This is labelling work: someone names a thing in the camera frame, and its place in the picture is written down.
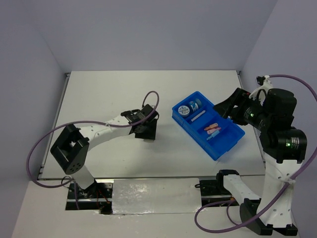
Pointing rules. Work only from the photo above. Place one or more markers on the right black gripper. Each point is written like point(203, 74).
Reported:
point(225, 107)

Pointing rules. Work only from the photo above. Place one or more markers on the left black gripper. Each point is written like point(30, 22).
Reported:
point(151, 134)

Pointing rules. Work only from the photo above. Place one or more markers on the orange translucent clip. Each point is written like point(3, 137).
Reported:
point(211, 126)

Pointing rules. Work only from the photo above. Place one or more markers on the blue white marker pen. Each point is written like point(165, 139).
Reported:
point(198, 115)

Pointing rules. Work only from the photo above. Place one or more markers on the blue translucent clip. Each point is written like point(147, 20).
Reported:
point(213, 135)

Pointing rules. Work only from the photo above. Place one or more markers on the pink translucent clip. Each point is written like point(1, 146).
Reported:
point(211, 131)

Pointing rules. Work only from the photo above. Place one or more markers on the blue patterned jar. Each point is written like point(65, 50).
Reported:
point(195, 104)
point(184, 111)

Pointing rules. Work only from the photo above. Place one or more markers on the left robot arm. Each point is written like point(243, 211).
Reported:
point(73, 144)

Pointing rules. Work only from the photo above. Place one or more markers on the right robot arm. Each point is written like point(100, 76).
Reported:
point(284, 149)

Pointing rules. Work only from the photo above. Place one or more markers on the blue compartment tray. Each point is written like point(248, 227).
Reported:
point(228, 137)

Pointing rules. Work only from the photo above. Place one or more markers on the silver foil sheet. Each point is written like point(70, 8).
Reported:
point(155, 196)

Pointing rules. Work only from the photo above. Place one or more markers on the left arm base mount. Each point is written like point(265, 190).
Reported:
point(100, 200)

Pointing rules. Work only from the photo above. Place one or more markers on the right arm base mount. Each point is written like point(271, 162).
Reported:
point(211, 192)

